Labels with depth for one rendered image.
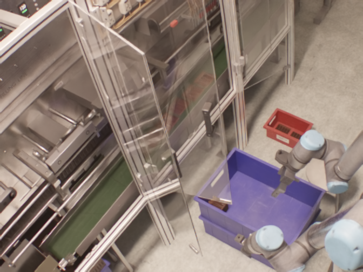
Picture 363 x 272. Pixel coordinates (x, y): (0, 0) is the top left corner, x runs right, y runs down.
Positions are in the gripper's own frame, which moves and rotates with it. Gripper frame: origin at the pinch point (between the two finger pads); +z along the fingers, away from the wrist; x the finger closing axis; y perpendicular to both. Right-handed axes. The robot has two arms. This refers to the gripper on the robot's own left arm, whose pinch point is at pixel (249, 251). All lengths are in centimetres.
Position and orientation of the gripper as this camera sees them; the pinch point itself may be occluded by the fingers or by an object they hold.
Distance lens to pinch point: 183.9
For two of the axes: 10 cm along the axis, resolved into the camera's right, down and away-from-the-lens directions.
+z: -1.1, 3.6, 9.3
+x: -5.8, 7.3, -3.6
